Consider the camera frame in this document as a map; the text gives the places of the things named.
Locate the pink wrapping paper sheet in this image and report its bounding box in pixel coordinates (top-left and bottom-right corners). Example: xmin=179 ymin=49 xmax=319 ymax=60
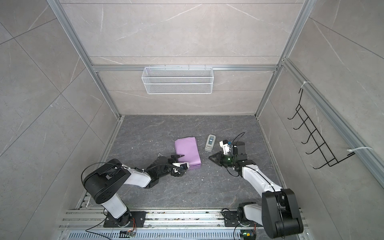
xmin=175 ymin=137 xmax=202 ymax=170

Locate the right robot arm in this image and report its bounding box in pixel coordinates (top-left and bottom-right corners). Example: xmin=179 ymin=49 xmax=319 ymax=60
xmin=209 ymin=140 xmax=304 ymax=239

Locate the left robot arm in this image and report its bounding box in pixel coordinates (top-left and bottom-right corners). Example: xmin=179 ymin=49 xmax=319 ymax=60
xmin=81 ymin=155 xmax=190 ymax=220

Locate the white tape dispenser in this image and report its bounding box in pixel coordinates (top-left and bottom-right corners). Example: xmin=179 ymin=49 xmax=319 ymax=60
xmin=205 ymin=135 xmax=216 ymax=152

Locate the green connector board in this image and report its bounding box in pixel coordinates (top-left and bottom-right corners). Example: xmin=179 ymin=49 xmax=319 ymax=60
xmin=240 ymin=230 xmax=257 ymax=240

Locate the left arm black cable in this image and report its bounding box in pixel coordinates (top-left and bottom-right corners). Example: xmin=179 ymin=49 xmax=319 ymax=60
xmin=143 ymin=162 xmax=187 ymax=175

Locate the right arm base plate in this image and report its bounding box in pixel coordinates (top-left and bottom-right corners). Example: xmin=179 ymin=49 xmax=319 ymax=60
xmin=221 ymin=208 xmax=259 ymax=227

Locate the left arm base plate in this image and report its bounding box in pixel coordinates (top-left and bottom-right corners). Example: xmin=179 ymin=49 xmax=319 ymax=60
xmin=103 ymin=211 xmax=147 ymax=228

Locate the white wire mesh basket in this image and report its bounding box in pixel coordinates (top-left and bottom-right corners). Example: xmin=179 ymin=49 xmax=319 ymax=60
xmin=142 ymin=67 xmax=214 ymax=95

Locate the black wire hook rack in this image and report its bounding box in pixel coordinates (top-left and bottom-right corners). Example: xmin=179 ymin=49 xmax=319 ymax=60
xmin=287 ymin=89 xmax=355 ymax=170

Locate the aluminium rail base frame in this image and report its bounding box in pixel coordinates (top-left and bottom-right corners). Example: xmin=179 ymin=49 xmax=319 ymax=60
xmin=55 ymin=208 xmax=269 ymax=240

